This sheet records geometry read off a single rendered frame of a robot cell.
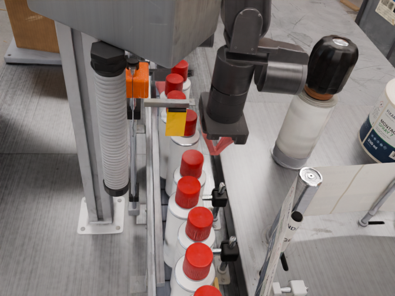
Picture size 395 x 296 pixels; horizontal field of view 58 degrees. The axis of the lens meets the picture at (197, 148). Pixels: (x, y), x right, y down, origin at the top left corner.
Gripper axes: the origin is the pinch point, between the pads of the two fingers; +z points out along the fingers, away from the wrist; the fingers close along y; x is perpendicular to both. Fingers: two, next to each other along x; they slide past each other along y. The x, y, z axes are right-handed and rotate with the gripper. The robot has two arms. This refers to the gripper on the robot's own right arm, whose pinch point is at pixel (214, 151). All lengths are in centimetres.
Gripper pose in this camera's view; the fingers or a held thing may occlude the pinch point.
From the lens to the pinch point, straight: 63.3
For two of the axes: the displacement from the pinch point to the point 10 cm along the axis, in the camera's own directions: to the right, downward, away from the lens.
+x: -9.9, -0.1, -1.6
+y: -1.0, -7.3, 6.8
